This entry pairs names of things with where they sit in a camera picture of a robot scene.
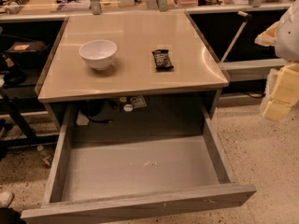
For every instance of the beige top cabinet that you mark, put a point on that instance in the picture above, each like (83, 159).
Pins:
(137, 35)

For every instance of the open grey wooden drawer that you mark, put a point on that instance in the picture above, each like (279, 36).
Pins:
(143, 164)

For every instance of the white shoe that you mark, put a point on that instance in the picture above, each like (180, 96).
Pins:
(6, 199)

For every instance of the black metal stand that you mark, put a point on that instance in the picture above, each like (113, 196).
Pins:
(30, 135)

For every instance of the black rxbar chocolate bar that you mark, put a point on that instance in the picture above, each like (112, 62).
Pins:
(162, 60)

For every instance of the white ceramic bowl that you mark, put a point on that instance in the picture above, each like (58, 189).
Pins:
(98, 54)

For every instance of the black handled stick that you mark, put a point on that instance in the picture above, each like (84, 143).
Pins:
(246, 17)

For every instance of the sticker label under tabletop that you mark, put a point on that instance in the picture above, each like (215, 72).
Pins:
(138, 101)

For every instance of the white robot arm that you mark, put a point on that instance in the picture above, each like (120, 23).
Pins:
(287, 40)

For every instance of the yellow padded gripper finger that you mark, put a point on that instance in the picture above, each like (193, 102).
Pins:
(281, 92)
(268, 37)

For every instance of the black bag with label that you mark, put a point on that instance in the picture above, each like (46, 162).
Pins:
(28, 51)

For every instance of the plastic bottle on floor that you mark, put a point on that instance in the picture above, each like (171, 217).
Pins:
(45, 155)

